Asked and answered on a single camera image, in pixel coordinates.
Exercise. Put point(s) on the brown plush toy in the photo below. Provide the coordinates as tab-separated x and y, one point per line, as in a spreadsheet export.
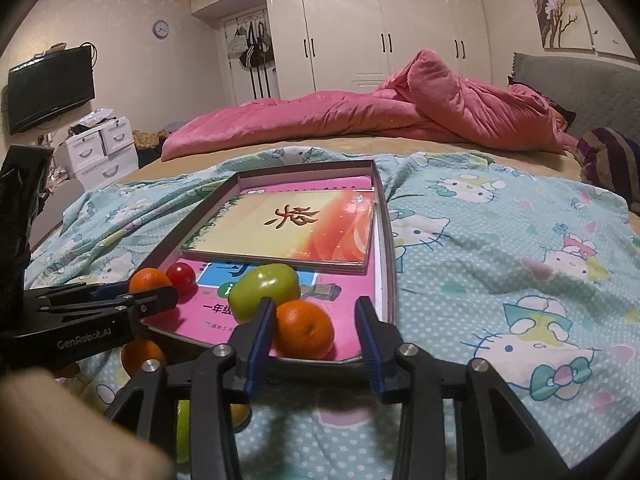
147	139

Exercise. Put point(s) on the white wardrobe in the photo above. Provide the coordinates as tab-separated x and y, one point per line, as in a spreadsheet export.
360	35

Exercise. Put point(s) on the grey quilted headboard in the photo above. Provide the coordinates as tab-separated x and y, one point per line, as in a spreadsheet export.
590	90

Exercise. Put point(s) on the crumpled plastic bag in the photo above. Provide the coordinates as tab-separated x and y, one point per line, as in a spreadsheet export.
97	117

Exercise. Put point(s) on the grey cardboard box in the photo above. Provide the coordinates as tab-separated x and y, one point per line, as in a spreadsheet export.
389	260

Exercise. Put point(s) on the white door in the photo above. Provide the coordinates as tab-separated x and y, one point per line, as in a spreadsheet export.
235	80

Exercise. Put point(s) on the light green apple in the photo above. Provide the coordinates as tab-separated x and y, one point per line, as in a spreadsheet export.
267	287

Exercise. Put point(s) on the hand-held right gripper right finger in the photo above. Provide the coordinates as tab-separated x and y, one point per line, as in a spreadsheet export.
371	352

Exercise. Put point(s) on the white drawer cabinet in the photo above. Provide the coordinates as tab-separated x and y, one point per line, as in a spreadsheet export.
102	152

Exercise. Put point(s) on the pink quilt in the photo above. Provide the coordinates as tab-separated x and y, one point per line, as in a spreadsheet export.
350	115

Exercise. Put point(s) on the striped pillow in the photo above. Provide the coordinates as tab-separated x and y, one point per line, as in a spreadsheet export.
607	160

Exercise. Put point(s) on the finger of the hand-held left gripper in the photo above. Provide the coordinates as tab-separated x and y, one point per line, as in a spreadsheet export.
157	301
112	289

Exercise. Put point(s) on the yellow orange book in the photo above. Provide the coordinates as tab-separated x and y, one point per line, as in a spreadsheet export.
300	225

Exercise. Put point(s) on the large orange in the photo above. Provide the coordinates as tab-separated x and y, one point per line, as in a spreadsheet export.
305	331

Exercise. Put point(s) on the round wall clock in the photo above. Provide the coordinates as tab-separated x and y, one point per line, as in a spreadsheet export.
160	29

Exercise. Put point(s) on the small green apple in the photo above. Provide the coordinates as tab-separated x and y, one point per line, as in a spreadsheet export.
183	430

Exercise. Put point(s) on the small red tomato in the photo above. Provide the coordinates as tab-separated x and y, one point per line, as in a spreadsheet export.
181	277

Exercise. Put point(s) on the floral wall painting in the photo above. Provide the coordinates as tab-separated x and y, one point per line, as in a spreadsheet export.
565	5

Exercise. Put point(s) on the black television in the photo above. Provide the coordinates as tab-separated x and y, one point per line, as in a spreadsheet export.
50	90

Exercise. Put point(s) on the cat print blanket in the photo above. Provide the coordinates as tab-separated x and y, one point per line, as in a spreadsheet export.
500	260

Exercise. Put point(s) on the black hanging bags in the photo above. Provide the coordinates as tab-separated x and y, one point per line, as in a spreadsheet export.
257	50

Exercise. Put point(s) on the small orange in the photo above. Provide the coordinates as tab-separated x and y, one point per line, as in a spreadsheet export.
141	355
149	280

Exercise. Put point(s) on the beige bed sheet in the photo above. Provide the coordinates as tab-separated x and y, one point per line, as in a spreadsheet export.
400	147

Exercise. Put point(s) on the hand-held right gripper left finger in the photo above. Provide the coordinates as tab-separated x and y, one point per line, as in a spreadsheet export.
260	342

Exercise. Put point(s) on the person's left forearm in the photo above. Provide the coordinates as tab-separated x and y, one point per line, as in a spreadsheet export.
65	435

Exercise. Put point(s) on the pink workbook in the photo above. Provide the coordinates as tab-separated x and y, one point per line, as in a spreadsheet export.
345	285

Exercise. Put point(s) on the dark patterned pillow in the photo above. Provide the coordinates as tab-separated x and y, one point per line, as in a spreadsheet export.
560	107

